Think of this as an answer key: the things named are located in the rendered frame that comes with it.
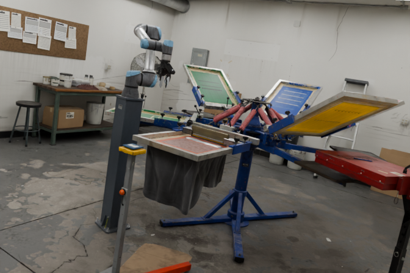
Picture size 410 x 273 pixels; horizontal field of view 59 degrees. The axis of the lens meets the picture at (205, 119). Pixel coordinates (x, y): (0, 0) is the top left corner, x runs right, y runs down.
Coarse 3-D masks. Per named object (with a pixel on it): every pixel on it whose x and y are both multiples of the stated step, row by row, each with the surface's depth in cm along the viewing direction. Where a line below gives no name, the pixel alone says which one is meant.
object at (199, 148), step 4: (192, 144) 280; (196, 144) 282; (200, 144) 284; (204, 144) 287; (216, 144) 294; (180, 148) 261; (184, 148) 263; (188, 148) 265; (192, 148) 267; (196, 148) 270; (200, 148) 272; (204, 148) 274; (208, 148) 276; (212, 148) 279; (216, 148) 281; (196, 152) 257; (200, 152) 259
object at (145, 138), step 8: (136, 136) 262; (144, 136) 269; (152, 136) 277; (160, 136) 286; (152, 144) 254; (160, 144) 250; (176, 152) 243; (184, 152) 239; (192, 152) 240; (208, 152) 248; (216, 152) 253; (224, 152) 264; (200, 160) 237
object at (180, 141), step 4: (184, 136) 305; (188, 136) 307; (192, 136) 310; (156, 140) 274; (160, 140) 276; (164, 140) 278; (168, 140) 281; (172, 140) 283; (176, 140) 285; (180, 140) 288; (184, 140) 290; (188, 140) 292; (192, 140) 295; (200, 140) 301; (204, 140) 303; (168, 144) 267; (172, 144) 268; (176, 144) 271; (180, 144) 273; (184, 144) 275; (188, 144) 277
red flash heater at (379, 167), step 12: (324, 156) 255; (336, 156) 250; (348, 156) 257; (360, 156) 265; (336, 168) 245; (348, 168) 236; (360, 168) 229; (372, 168) 229; (384, 168) 236; (396, 168) 242; (360, 180) 228; (372, 180) 221; (384, 180) 213; (396, 180) 218; (408, 180) 218
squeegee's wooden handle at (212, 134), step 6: (192, 126) 306; (198, 126) 305; (192, 132) 306; (198, 132) 303; (204, 132) 300; (210, 132) 297; (216, 132) 294; (216, 138) 294; (222, 138) 291; (228, 138) 290
